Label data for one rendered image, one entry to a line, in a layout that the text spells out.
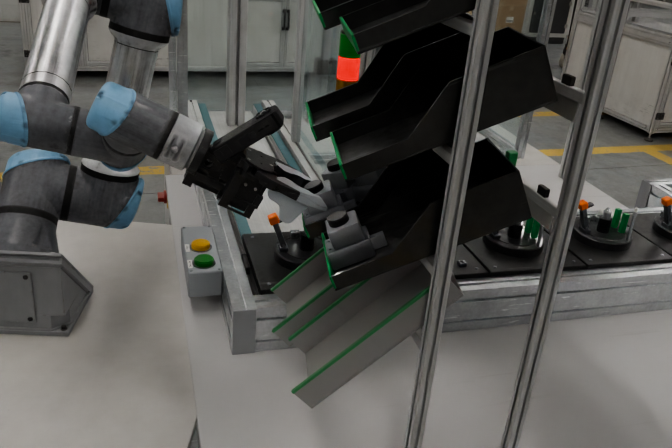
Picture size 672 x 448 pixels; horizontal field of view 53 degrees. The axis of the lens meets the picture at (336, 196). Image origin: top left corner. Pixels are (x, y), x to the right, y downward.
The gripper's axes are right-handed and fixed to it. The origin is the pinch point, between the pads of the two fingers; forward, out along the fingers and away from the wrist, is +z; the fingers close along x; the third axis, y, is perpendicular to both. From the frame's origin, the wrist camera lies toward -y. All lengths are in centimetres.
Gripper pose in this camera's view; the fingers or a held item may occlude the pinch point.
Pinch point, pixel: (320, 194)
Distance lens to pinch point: 103.4
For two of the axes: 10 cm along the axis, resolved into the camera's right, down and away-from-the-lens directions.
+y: -4.9, 8.1, 3.1
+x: 1.0, 4.0, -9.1
